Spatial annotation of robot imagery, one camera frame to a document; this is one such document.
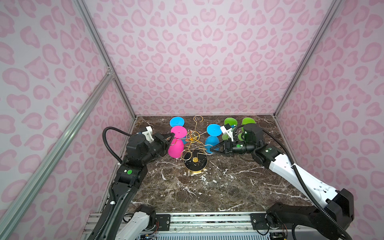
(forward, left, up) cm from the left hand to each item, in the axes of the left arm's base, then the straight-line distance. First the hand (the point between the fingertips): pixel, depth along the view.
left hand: (176, 130), depth 65 cm
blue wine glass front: (+10, 0, -5) cm, 11 cm away
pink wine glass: (-1, +2, -14) cm, 14 cm away
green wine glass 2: (+23, -40, -21) cm, 51 cm away
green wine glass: (+23, -31, -21) cm, 44 cm away
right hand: (-7, -16, -5) cm, 18 cm away
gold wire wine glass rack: (+5, -8, -33) cm, 34 cm away
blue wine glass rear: (+4, -17, -6) cm, 18 cm away
